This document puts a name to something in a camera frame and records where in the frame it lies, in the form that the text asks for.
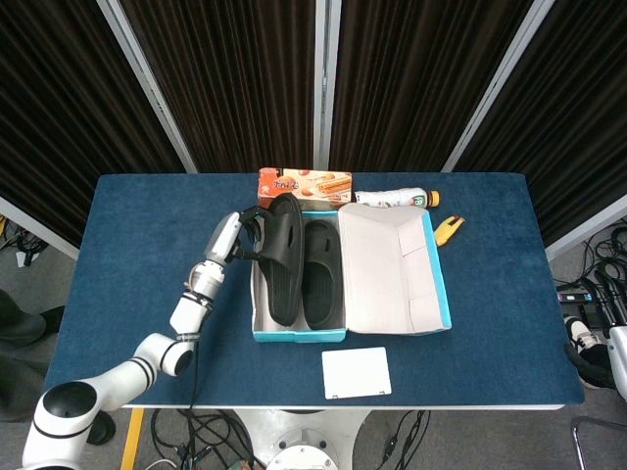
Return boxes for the light blue shoe box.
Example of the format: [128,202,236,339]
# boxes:
[250,202,453,344]

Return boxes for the metal chair frame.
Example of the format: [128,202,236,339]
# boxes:
[570,415,627,470]

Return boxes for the white flat hinged plate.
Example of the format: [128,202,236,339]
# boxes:
[321,346,393,400]

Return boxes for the yellow banana toy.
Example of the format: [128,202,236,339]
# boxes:
[434,214,466,245]

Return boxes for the black slipper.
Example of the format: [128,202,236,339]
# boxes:
[257,194,305,327]
[301,218,342,330]

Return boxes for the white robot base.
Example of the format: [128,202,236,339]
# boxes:
[234,408,373,470]

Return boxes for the dark blue table cloth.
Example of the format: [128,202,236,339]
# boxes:
[42,171,587,407]

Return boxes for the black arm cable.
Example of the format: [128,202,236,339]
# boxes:
[187,293,203,413]

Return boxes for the white sneaker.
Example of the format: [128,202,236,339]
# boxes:
[562,315,598,350]

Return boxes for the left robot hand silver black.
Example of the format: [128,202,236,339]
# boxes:
[203,206,269,266]

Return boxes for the white bottle orange cap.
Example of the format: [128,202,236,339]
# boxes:
[354,188,441,210]

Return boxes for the orange biscuit box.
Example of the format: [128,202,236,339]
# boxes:
[257,166,354,212]

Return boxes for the black trousers of person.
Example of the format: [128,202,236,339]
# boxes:
[0,288,66,423]

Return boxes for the white partition frame post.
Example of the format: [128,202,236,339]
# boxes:
[544,193,627,263]
[96,0,199,173]
[313,0,343,170]
[440,0,557,173]
[0,195,79,260]

